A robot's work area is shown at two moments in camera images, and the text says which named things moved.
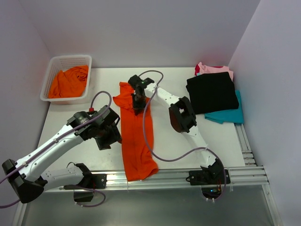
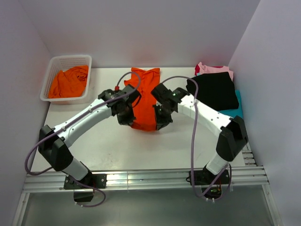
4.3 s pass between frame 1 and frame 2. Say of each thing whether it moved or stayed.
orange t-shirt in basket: stayed
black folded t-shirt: stayed
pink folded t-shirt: stayed
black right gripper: moved
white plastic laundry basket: stayed
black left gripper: moved
